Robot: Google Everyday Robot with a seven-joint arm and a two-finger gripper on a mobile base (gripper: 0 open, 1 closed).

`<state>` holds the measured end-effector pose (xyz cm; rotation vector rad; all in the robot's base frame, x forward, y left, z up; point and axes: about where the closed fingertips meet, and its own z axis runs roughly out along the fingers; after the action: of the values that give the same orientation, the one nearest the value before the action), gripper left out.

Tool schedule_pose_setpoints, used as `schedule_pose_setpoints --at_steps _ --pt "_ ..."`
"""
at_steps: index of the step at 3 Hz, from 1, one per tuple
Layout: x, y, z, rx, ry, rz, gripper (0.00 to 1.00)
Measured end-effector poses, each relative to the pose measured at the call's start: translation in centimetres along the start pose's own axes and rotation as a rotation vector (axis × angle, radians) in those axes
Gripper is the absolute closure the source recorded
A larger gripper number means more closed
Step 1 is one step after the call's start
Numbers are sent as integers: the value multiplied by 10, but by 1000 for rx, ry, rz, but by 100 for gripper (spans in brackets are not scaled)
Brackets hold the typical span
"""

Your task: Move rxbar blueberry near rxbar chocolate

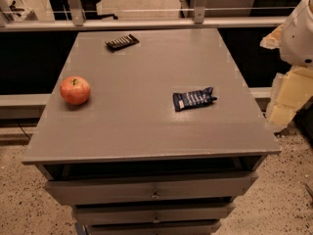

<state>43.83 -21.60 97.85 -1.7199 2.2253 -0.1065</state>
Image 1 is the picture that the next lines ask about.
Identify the black rxbar chocolate wrapper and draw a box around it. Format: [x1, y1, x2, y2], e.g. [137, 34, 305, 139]
[106, 34, 139, 51]

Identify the red apple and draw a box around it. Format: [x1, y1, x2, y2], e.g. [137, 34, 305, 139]
[60, 76, 91, 105]

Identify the bottom grey drawer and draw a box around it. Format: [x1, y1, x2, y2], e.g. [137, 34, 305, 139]
[88, 220, 220, 235]

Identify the grey drawer cabinet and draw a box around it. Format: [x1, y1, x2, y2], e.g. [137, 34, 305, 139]
[22, 28, 283, 235]

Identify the middle grey drawer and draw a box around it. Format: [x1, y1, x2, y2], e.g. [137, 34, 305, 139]
[73, 202, 235, 225]

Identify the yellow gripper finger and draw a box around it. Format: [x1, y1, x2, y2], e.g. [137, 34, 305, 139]
[267, 66, 313, 126]
[260, 25, 283, 49]

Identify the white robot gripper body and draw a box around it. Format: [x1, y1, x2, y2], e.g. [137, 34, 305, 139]
[280, 0, 313, 68]

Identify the top grey drawer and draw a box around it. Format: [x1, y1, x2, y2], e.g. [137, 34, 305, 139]
[45, 171, 257, 206]

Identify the grey metal rail frame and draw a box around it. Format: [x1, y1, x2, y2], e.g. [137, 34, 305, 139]
[0, 0, 287, 31]

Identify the blue rxbar blueberry wrapper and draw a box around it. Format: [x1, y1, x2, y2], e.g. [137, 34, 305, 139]
[172, 87, 217, 112]

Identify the grey drawer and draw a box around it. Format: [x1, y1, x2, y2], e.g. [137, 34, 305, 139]
[45, 171, 257, 206]
[88, 220, 220, 235]
[73, 202, 235, 225]

